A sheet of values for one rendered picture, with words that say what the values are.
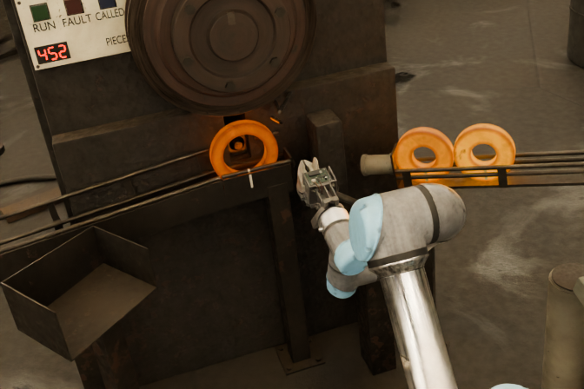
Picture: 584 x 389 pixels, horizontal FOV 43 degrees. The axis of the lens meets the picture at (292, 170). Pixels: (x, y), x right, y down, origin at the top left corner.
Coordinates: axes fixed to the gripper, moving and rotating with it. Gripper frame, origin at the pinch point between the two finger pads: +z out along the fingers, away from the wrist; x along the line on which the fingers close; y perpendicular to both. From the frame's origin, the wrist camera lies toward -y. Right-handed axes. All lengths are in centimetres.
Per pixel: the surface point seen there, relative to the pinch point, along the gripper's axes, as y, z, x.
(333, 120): 1.0, 13.0, -12.7
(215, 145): 0.5, 14.4, 19.8
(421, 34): -155, 235, -162
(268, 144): -2.3, 13.1, 5.9
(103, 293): -11, -15, 56
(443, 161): -2.9, -7.6, -36.0
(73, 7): 35, 37, 47
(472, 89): -125, 142, -145
